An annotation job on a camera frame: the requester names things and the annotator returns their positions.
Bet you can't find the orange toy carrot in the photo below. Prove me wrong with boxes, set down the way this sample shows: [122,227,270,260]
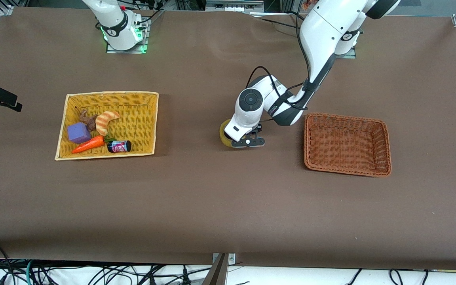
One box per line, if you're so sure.
[71,135,118,154]

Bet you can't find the brown wicker basket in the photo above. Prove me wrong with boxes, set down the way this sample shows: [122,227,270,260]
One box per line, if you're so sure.
[304,112,392,177]

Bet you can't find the silver metal bracket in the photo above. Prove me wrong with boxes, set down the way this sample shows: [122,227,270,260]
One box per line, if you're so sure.
[212,253,236,265]

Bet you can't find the grey metal box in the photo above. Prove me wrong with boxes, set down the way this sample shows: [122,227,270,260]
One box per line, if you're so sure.
[205,0,264,11]

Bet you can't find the purple toy cube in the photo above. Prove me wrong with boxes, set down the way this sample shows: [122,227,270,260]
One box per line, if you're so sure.
[67,122,92,144]

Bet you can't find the brown lumpy toy food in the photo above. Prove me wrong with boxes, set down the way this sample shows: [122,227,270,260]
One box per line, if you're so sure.
[75,106,98,132]

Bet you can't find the dark metal bar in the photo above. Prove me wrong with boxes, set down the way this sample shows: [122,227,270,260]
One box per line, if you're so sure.
[202,253,229,285]

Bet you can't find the clear yellowish tape roll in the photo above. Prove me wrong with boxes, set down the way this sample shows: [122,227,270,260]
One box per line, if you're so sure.
[219,120,239,150]

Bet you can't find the yellow wicker basket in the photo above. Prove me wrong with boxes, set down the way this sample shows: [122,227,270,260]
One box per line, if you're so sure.
[54,91,159,161]

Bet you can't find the toy croissant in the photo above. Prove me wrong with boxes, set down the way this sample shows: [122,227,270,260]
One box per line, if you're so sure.
[95,111,121,137]

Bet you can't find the dark can with pink label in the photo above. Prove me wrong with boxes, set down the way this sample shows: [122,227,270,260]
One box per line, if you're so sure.
[107,140,132,154]

